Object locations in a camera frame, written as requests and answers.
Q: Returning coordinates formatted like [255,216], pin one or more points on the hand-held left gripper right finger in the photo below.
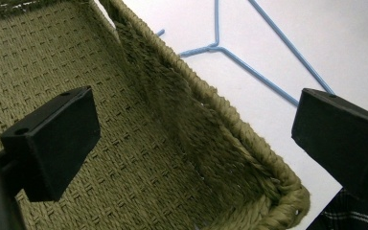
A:
[345,140]

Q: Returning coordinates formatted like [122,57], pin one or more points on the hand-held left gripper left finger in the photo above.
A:
[52,143]

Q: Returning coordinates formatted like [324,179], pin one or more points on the dark plaid cloth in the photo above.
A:
[348,212]

